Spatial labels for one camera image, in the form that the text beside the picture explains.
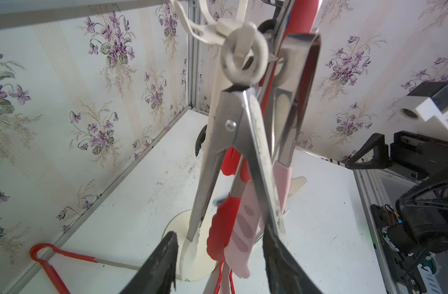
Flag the steel tongs red handle near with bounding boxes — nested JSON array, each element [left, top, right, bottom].
[[203, 261, 236, 294]]

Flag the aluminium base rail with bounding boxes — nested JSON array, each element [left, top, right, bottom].
[[354, 168, 445, 294]]

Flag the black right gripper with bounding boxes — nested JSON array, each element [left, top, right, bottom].
[[346, 131, 448, 181]]

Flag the steel tongs white ring large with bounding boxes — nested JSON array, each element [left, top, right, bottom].
[[177, 21, 287, 280]]

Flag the red silicone tip tongs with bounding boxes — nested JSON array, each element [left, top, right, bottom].
[[207, 1, 319, 262]]

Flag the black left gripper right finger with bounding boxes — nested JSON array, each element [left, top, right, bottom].
[[263, 225, 322, 294]]

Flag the steel tongs red handle far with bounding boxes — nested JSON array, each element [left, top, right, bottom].
[[29, 243, 140, 294]]

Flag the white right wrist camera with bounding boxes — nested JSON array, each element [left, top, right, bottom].
[[395, 82, 448, 142]]

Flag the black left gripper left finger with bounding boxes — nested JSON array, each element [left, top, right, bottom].
[[120, 231, 179, 294]]

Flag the steel tongs red handle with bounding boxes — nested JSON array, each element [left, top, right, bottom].
[[29, 243, 140, 294], [203, 261, 236, 294]]

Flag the black silicone tip tongs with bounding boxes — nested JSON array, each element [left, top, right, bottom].
[[195, 19, 276, 156]]

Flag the pink cat paw tongs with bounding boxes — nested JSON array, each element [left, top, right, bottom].
[[224, 33, 321, 279]]

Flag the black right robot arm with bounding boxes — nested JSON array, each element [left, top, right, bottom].
[[345, 131, 448, 294]]

